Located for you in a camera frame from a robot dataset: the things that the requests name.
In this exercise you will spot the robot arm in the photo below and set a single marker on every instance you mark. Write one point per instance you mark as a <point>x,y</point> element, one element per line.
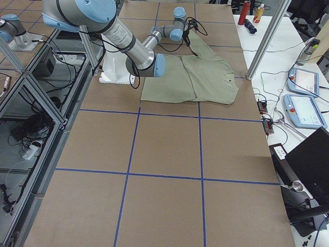
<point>101,18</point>
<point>178,31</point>

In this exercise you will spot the teach pendant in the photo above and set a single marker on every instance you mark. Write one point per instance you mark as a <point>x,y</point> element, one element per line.
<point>304,112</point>
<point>304,82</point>

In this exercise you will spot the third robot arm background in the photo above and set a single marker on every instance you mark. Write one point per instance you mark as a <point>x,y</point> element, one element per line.
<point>14,33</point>

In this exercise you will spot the red bottle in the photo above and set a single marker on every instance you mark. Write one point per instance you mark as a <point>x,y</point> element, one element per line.
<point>244,12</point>

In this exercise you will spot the black power box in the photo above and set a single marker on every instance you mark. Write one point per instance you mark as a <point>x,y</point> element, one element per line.
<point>46,65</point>

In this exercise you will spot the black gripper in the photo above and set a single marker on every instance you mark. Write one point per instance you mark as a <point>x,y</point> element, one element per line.
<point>186,34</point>

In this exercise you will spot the lower teach pendant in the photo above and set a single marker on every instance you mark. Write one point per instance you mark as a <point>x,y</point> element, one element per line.
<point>304,112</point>

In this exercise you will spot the upper teach pendant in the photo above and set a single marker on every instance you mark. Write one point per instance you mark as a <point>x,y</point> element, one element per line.
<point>304,82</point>

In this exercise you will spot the aluminium frame post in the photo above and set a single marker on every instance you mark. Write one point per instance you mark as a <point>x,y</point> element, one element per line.
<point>269,33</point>

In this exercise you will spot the orange terminal block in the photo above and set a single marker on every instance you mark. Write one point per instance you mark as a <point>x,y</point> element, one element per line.
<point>268,126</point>
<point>262,106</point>

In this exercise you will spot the olive green long-sleeve shirt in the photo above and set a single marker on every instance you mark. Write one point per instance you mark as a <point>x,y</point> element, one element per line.
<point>204,76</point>

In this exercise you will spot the orange drink bottle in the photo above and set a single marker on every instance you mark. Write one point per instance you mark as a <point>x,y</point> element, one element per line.
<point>259,13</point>

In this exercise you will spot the grey water bottle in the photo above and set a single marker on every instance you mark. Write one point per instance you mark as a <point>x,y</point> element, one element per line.
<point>307,52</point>

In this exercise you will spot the dark folded umbrella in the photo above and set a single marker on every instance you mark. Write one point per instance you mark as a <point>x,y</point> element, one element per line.
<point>251,28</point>

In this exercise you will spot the white power strip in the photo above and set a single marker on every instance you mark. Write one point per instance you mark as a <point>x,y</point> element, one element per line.
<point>30,152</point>

